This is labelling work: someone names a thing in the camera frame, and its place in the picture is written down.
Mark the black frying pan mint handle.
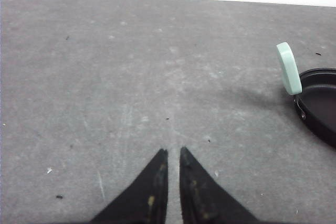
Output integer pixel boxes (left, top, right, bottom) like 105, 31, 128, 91
276, 41, 336, 149

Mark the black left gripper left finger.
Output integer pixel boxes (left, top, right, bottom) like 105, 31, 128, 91
90, 149, 168, 223

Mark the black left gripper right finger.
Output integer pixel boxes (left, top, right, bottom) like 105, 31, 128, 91
180, 147, 258, 223

